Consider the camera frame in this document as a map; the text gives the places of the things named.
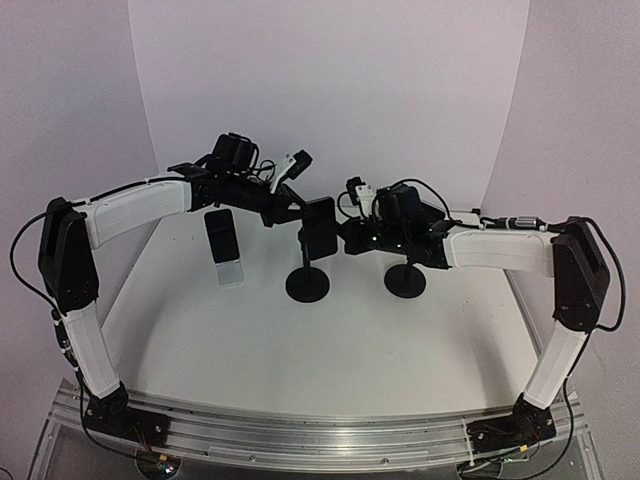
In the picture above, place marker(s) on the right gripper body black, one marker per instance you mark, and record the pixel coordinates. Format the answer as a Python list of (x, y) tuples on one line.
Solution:
[(394, 238)]

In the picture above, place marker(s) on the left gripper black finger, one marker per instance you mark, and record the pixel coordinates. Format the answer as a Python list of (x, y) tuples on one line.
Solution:
[(286, 194), (281, 214)]

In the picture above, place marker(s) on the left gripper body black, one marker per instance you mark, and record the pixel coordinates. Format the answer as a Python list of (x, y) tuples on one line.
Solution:
[(235, 192)]

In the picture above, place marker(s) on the black phone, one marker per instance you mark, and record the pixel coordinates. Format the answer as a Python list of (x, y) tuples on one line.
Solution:
[(221, 234), (319, 225), (430, 215)]

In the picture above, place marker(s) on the black phone stand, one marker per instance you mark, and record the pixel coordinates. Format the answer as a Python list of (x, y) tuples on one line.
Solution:
[(405, 281), (306, 284)]

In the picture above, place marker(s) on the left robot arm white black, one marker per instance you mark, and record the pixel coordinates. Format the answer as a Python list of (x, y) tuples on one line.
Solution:
[(72, 232)]

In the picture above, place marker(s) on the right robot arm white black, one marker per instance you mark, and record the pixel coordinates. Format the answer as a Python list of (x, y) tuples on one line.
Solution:
[(574, 257)]

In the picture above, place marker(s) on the clear acrylic phone stand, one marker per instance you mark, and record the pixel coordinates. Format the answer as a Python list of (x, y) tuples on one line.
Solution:
[(229, 273)]

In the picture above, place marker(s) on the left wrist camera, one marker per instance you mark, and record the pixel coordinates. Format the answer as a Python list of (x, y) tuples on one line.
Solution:
[(289, 169)]

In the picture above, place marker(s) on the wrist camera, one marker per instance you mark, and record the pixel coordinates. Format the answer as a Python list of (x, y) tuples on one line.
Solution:
[(289, 169), (361, 195)]

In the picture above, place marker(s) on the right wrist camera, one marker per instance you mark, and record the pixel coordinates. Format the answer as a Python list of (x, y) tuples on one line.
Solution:
[(361, 195)]

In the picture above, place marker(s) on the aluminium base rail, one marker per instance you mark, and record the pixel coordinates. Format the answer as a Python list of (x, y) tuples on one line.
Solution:
[(199, 441)]

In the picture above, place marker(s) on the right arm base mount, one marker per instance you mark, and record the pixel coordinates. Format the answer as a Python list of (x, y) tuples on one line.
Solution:
[(525, 425)]

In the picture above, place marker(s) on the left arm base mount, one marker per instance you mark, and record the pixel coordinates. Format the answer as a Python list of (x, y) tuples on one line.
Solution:
[(114, 416)]

